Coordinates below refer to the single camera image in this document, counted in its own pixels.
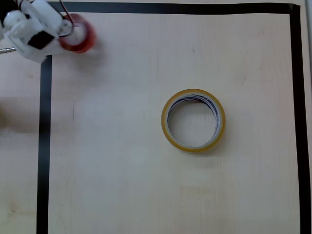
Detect red white motor wires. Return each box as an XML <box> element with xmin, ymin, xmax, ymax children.
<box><xmin>58</xmin><ymin>0</ymin><xmax>75</xmax><ymax>38</ymax></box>

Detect small red tape roll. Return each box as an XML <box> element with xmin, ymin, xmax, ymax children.
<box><xmin>59</xmin><ymin>13</ymin><xmax>97</xmax><ymax>54</ymax></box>

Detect large yellow tape roll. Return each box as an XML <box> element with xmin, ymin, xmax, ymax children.
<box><xmin>160</xmin><ymin>88</ymin><xmax>226</xmax><ymax>154</ymax></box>

